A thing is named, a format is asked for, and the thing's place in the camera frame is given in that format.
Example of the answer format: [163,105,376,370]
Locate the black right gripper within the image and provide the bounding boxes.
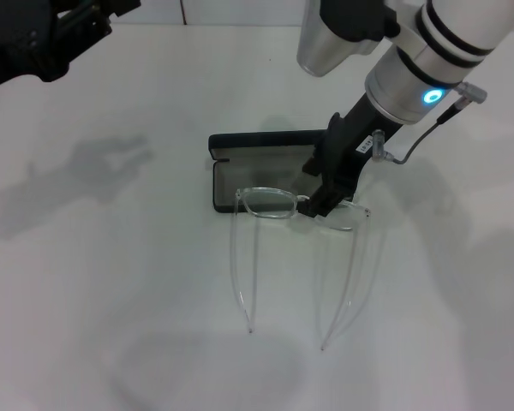
[298,92,407,218]

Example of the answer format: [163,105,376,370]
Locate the grey right gripper cable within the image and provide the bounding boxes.
[370,83,488,166]

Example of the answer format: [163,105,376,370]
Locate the right wrist camera housing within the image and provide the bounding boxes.
[296,0,402,79]

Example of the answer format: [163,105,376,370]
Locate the black glasses case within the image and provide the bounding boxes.
[208,129,356,214]

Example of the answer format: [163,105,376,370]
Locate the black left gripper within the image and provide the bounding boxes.
[0,0,143,93]

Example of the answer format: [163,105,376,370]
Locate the clear white glasses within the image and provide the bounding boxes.
[230,187,373,352]

